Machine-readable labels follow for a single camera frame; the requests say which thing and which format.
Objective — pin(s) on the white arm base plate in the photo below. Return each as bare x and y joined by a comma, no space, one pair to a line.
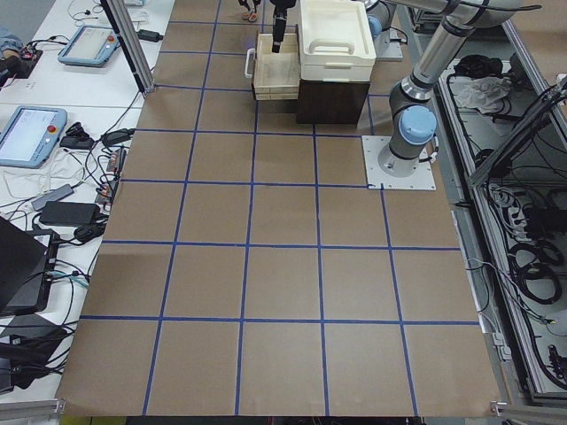
386,171

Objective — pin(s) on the black laptop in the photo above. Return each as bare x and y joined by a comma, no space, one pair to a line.
27,260

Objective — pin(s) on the grey usb hub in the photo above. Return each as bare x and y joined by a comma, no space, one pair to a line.
52,196

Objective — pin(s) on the black power adapter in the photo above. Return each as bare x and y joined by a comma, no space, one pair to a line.
68,214

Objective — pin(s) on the blue teach pendant far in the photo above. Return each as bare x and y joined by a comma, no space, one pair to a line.
91,46

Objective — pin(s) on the wooden drawer with white handle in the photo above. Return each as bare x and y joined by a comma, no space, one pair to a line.
275,76

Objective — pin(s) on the aluminium frame post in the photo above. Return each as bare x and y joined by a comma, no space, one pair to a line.
118,16

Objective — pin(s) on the blue teach pendant near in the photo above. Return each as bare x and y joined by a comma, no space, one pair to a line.
30,136

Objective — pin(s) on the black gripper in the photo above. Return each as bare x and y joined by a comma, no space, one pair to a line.
280,9

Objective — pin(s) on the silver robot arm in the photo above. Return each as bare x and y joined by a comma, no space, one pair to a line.
414,124

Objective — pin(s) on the dark brown drawer cabinet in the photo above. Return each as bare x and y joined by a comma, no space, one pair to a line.
326,102

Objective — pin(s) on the blue teach pendant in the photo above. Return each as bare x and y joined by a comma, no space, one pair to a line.
91,46
30,136

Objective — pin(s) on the orange grey handled scissors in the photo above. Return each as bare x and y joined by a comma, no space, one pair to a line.
249,16

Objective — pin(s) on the white plastic tray bin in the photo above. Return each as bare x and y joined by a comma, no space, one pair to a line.
335,42

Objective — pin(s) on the white crumpled cloth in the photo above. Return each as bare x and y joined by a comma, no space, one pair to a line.
485,95

